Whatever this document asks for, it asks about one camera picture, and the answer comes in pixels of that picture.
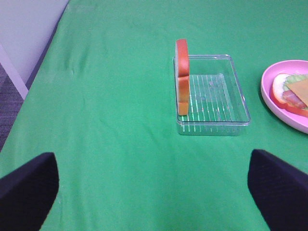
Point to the green tablecloth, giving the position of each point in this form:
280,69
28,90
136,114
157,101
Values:
104,102

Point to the bacon strip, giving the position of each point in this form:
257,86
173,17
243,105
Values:
293,100

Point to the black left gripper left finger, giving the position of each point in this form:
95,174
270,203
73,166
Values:
27,194

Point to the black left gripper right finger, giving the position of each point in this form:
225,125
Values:
280,192

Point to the yellow cheese slice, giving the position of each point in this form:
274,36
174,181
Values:
300,89

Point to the bread slice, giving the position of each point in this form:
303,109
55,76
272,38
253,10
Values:
276,96
182,76

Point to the left clear plastic tray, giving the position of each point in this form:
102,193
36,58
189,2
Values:
216,102

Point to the pink round plate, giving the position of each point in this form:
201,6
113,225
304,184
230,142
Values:
289,67

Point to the green lettuce leaf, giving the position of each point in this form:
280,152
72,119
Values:
293,79

